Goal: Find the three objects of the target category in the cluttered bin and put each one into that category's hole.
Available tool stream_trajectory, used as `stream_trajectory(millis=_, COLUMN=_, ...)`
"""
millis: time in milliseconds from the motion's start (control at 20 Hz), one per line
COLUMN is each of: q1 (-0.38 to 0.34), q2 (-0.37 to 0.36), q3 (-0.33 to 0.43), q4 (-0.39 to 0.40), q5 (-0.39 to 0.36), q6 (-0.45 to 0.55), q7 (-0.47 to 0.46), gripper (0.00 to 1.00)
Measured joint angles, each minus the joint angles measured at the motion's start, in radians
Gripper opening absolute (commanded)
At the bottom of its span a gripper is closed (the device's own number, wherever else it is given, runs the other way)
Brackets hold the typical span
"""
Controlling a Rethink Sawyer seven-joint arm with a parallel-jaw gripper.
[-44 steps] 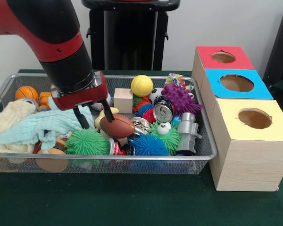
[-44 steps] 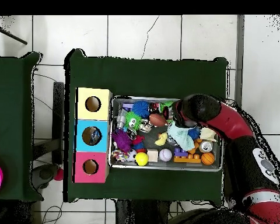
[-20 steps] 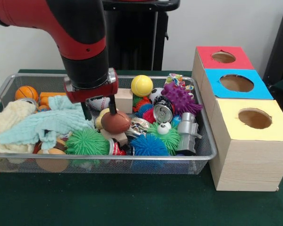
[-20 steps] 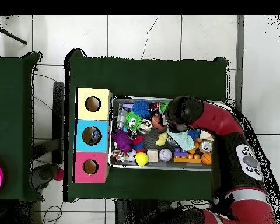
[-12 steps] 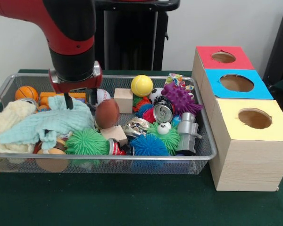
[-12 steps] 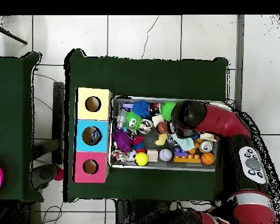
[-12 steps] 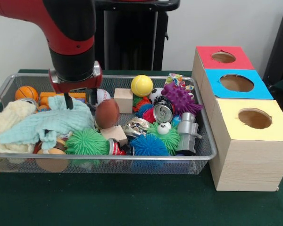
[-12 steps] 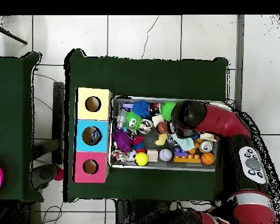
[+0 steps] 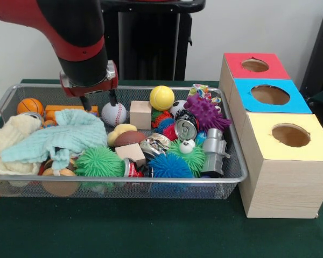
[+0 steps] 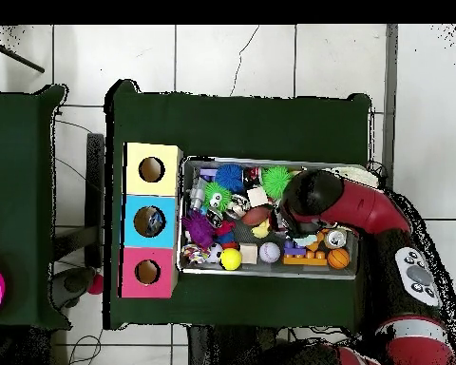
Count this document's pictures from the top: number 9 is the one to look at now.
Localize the purple spiky ball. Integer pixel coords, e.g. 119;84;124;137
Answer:
184;93;232;132

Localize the wooden three-hole box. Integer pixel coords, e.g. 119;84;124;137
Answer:
219;52;323;219

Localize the small orange basketball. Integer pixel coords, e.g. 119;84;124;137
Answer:
17;98;45;115

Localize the silver toy robot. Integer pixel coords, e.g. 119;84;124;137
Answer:
203;128;231;178

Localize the white baseball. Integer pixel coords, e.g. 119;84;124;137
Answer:
101;102;128;127

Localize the cream knitted cloth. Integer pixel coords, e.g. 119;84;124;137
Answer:
0;115;43;175

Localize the yellow ball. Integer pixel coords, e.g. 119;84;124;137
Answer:
149;85;175;111

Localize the plain wooden block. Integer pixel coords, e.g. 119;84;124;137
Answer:
129;101;153;130
114;143;146;166

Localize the blue spiky ball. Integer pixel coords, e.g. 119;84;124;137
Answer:
148;152;194;178

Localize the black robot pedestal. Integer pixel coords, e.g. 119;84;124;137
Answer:
101;0;207;81

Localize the silver mesh bin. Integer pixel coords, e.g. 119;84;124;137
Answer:
0;83;249;200

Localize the mint green knitted cloth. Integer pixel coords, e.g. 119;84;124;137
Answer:
1;109;108;170

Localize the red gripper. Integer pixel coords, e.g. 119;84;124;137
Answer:
59;61;120;112

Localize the green spiky toy with eyes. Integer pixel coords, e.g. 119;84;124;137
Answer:
74;146;125;177

